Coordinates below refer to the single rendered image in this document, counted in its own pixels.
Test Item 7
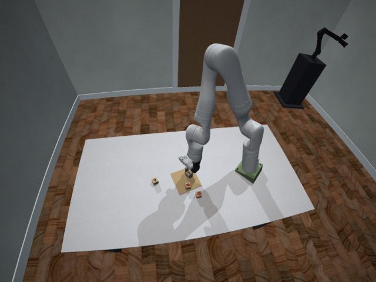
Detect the tan flat mat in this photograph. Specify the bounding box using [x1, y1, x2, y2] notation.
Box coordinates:
[171, 169, 202, 194]

